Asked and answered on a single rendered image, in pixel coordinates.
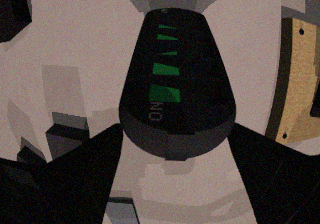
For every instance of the dark grey switch panel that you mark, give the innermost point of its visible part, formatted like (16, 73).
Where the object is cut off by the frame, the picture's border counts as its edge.
(177, 101)

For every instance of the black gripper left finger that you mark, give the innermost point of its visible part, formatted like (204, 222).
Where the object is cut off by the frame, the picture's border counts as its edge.
(74, 188)

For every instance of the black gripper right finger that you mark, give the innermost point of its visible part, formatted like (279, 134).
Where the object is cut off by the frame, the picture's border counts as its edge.
(279, 180)

